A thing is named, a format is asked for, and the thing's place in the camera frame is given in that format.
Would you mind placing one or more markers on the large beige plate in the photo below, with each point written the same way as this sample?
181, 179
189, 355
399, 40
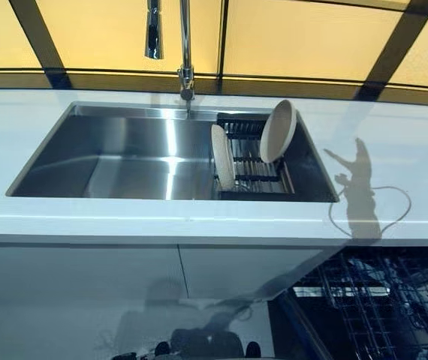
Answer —
278, 131

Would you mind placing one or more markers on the small speckled beige plate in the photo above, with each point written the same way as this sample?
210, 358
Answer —
223, 157

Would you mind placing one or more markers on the black sink dish rack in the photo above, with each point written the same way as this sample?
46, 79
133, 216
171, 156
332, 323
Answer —
251, 167

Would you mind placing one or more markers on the chrome gooseneck kitchen faucet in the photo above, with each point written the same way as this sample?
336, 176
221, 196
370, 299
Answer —
185, 37

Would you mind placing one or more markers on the stainless steel kitchen sink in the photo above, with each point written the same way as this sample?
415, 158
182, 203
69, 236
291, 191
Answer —
124, 157

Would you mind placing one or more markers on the black right robot foot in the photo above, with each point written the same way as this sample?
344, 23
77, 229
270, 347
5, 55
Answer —
253, 348

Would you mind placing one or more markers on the black robot foot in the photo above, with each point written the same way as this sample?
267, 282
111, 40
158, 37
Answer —
253, 348
163, 349

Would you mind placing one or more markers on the black left robot foot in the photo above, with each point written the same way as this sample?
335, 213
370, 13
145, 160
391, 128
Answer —
163, 349

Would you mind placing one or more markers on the dark metal window frame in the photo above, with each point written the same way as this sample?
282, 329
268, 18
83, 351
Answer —
39, 37

